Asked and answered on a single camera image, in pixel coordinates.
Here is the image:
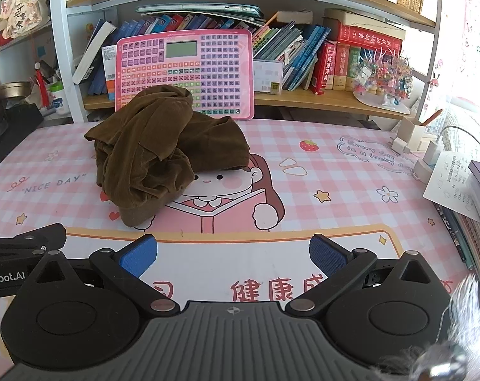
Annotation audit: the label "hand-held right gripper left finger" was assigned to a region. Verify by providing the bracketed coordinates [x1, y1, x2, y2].
[16, 234, 181, 319]

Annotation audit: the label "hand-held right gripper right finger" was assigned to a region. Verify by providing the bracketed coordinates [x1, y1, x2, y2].
[284, 234, 451, 319]

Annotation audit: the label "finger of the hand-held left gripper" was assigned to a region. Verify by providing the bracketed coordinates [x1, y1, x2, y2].
[0, 224, 68, 261]

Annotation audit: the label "brown corduroy pants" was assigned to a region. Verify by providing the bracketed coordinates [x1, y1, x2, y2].
[84, 86, 251, 230]

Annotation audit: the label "pink checkered cartoon desk mat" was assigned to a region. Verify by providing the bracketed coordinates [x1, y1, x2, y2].
[0, 118, 475, 371]

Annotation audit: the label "black cloth bag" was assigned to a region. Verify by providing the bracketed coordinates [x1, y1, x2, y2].
[0, 102, 46, 177]

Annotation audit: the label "round gold tin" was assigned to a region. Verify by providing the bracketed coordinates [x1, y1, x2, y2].
[0, 82, 33, 101]

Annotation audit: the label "small white plug charger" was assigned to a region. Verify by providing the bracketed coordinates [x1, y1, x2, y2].
[390, 137, 412, 156]

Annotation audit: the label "white bottle green cap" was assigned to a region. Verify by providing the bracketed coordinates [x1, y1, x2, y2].
[48, 81, 72, 117]

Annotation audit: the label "white printed paper sheet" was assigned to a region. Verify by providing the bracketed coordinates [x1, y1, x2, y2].
[422, 150, 480, 224]

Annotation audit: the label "grey furry sleeve cuff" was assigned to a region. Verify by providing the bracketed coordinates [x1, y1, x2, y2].
[377, 273, 480, 381]

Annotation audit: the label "red thick dictionary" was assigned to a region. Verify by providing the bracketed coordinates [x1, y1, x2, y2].
[310, 41, 338, 95]

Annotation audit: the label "colourful flower ornament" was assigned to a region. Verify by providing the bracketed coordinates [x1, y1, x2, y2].
[353, 47, 414, 109]

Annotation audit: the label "white labelled card box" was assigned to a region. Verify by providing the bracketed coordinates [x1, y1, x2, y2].
[253, 59, 284, 95]

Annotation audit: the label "white leaning book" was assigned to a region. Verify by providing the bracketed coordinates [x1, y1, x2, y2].
[72, 18, 117, 85]

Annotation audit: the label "row of light blue books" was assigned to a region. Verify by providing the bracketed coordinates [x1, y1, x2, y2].
[253, 21, 332, 91]

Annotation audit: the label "pink learning tablet toy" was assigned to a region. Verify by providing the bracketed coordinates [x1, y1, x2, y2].
[115, 29, 255, 121]

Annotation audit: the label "pink paper craft figure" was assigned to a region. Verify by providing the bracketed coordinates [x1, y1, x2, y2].
[0, 0, 47, 37]

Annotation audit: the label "row of dark blue books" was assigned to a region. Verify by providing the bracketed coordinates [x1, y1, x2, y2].
[87, 13, 266, 96]

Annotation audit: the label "beige thick book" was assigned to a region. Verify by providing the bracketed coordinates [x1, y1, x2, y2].
[323, 8, 407, 41]

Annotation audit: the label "teal flat folder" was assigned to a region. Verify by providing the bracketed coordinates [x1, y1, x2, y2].
[135, 4, 266, 23]

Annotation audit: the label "white cable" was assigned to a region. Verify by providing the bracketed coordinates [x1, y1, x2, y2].
[437, 125, 480, 156]

